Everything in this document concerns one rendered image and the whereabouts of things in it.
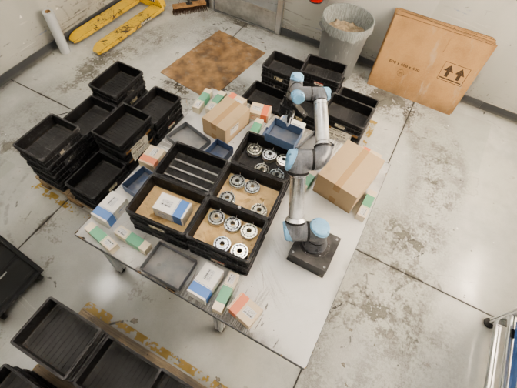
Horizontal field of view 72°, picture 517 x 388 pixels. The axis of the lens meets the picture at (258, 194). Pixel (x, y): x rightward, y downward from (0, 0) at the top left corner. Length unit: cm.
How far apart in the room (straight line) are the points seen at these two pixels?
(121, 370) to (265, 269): 104
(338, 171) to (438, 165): 183
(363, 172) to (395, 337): 131
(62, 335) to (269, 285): 126
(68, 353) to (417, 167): 335
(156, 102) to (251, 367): 243
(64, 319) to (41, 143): 148
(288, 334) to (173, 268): 78
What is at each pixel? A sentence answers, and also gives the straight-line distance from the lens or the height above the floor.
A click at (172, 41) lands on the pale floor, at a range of 495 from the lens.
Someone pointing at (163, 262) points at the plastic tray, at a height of 70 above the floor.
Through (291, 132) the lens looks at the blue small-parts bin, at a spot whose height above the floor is 107.
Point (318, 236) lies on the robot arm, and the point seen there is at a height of 101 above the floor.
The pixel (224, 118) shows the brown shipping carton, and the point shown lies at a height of 86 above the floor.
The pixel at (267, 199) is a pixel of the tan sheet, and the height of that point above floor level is 83.
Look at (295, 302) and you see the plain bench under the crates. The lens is 217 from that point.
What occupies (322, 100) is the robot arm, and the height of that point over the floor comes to 145.
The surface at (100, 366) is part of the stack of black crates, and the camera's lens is 253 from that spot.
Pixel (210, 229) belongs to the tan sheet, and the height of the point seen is 83.
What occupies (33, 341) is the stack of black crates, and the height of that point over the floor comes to 49.
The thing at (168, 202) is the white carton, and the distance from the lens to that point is 219.
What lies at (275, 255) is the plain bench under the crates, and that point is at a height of 70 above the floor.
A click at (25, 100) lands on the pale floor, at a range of 459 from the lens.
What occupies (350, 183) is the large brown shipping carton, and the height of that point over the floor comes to 90.
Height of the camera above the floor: 276
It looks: 57 degrees down
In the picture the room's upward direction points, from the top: 7 degrees clockwise
